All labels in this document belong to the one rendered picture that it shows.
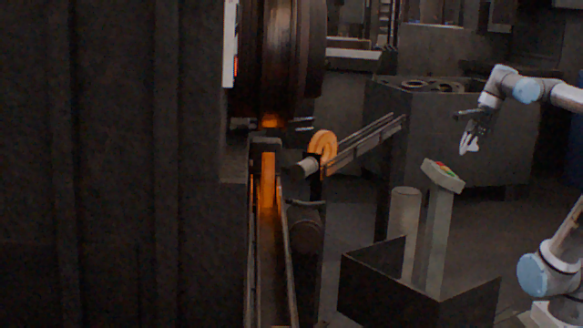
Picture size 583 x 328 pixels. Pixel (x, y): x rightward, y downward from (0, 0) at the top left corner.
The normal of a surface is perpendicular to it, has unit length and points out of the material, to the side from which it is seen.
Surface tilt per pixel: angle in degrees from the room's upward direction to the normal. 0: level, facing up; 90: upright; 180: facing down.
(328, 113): 90
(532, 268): 92
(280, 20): 73
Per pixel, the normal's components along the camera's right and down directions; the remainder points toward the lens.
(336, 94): -0.19, 0.25
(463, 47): -0.92, 0.06
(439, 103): 0.31, 0.26
